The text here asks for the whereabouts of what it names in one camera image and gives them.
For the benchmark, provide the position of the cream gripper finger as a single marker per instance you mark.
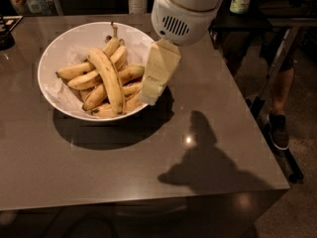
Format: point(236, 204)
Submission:
point(163, 60)

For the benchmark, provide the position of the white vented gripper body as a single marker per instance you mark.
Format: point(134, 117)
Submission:
point(183, 24)

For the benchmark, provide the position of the long yellow top banana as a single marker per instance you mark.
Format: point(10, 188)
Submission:
point(110, 77)

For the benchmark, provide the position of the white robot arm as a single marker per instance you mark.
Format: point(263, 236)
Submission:
point(178, 23)

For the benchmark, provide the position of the right banana with dark stem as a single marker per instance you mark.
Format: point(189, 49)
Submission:
point(133, 103)

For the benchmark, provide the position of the upper banana with long stem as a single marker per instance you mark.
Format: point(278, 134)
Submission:
point(112, 43)

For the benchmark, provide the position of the lower left short banana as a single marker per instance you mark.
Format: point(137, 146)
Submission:
point(94, 98)

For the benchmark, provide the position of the bottom spotted banana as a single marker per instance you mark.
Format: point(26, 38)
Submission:
point(104, 111)

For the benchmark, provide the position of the yellow banana at left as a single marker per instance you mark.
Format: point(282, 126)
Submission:
point(74, 70)

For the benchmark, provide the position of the white ceramic bowl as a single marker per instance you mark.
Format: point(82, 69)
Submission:
point(71, 48)

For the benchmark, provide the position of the black side table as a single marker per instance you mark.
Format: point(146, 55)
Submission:
point(226, 21)

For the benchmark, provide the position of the black object at left edge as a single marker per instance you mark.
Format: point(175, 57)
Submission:
point(7, 24)

